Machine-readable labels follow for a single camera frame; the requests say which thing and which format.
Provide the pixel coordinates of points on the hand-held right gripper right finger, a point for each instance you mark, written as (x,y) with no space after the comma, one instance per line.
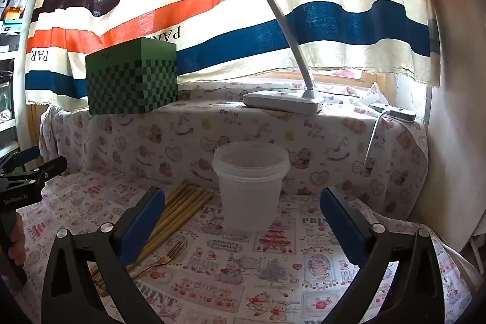
(341,221)

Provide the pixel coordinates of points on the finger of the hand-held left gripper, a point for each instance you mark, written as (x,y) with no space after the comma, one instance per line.
(51,168)
(26,157)

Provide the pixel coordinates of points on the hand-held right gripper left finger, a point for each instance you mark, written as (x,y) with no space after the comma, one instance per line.
(146,221)

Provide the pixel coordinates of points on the bundle of bamboo chopsticks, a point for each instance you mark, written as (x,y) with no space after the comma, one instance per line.
(182,206)

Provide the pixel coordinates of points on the wooden chopsticks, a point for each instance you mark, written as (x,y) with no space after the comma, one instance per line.
(159,261)

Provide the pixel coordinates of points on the translucent plastic container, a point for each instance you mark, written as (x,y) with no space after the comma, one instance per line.
(250,191)

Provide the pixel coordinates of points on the person's left hand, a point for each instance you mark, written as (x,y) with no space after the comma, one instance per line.
(17,244)

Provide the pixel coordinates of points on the bear print cloth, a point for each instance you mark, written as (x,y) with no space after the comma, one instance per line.
(152,141)

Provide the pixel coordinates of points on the patchwork print tablecloth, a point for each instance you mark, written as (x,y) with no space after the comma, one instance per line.
(265,271)

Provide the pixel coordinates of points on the storage shelf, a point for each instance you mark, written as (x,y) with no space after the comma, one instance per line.
(11,43)

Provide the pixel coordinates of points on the green checkered box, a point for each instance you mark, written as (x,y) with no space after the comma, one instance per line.
(133,81)

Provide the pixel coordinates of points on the white power strip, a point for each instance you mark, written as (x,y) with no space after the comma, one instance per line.
(396,114)

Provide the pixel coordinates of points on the white desk lamp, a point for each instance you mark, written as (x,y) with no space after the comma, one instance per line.
(281,100)

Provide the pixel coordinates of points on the striped printed curtain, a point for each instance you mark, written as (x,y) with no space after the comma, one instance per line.
(227,5)

